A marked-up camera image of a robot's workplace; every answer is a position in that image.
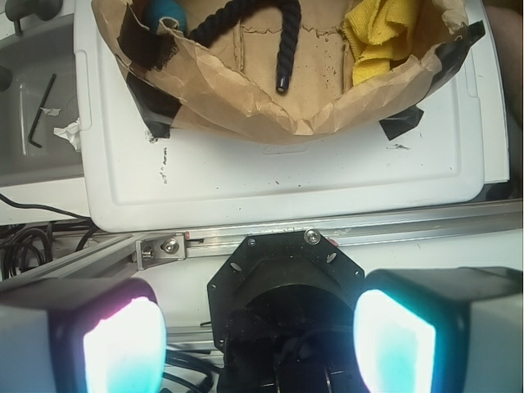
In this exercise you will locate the black hex key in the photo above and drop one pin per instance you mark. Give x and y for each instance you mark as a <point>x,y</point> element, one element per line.
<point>39,112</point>

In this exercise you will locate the aluminium frame rail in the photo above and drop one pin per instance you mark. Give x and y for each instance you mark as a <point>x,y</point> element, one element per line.
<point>472,234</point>

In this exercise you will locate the crumpled white paper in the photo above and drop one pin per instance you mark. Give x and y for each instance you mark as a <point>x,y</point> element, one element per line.
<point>71,133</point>

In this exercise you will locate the yellow cloth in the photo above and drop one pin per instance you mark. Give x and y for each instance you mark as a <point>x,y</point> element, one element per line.
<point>382,36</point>

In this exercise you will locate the metal corner bracket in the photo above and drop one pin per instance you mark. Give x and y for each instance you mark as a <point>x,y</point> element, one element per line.
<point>156,249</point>

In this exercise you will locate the teal yarn ball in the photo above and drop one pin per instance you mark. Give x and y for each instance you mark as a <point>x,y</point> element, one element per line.
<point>157,10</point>

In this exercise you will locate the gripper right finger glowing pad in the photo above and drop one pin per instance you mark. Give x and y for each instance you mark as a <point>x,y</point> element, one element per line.
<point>441,330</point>

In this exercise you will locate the brown paper bag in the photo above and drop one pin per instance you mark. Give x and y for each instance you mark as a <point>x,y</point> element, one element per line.
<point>267,71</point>

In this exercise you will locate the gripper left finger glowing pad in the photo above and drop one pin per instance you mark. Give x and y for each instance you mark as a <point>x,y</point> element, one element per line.
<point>81,335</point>

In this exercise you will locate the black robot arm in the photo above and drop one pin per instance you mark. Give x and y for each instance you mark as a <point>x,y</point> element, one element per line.
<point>287,314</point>

